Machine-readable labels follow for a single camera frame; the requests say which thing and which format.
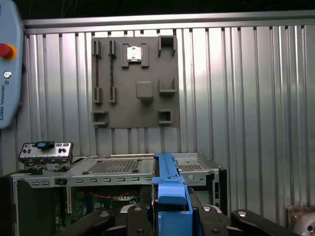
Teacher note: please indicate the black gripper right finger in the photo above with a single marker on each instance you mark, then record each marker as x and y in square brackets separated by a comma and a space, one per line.
[211, 221]

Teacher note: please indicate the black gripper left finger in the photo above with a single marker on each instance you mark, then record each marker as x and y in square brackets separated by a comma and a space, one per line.
[137, 221]

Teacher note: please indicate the green motherboard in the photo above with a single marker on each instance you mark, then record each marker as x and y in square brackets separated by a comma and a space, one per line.
[98, 204]

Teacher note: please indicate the black open PC case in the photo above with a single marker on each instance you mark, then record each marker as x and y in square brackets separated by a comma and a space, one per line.
[110, 180]

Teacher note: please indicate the grey parts rack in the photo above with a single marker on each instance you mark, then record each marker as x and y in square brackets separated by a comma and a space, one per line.
[135, 115]

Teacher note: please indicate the black latch with blue tab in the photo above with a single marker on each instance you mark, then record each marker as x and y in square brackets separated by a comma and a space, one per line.
[44, 145]

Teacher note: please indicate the RAM stick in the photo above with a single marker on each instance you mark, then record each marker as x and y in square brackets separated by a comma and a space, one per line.
[112, 71]

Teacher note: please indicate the silver CPU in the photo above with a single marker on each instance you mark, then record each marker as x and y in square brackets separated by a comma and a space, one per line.
[134, 53]

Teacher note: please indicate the pale blue teach pendant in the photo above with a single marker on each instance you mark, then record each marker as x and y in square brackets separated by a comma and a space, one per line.
[9, 98]

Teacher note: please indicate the hinged metal slot bracket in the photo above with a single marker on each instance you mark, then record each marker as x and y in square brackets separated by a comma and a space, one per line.
[29, 152]

